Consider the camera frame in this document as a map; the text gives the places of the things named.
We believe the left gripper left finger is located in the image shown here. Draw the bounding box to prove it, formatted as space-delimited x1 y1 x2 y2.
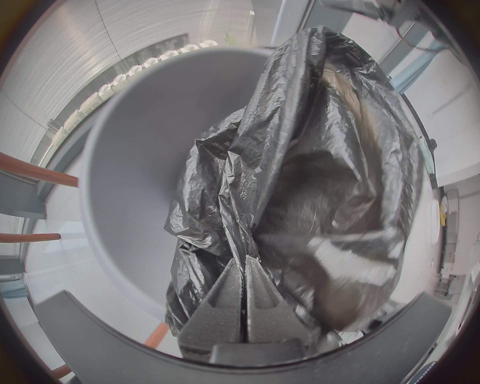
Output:
179 258 247 354

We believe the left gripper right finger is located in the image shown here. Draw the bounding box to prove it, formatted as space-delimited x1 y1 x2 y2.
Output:
245 255 313 346

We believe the black plastic bag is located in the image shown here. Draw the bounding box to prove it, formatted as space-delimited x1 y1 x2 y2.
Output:
164 24 424 339

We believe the white trash bin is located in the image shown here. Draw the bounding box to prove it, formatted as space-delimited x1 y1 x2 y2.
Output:
79 47 281 320

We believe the white chair with wooden legs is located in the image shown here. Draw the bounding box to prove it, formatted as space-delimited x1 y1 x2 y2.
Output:
0 152 170 380

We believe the blue-green curtain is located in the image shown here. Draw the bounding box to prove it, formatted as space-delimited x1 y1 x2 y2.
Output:
391 37 446 95

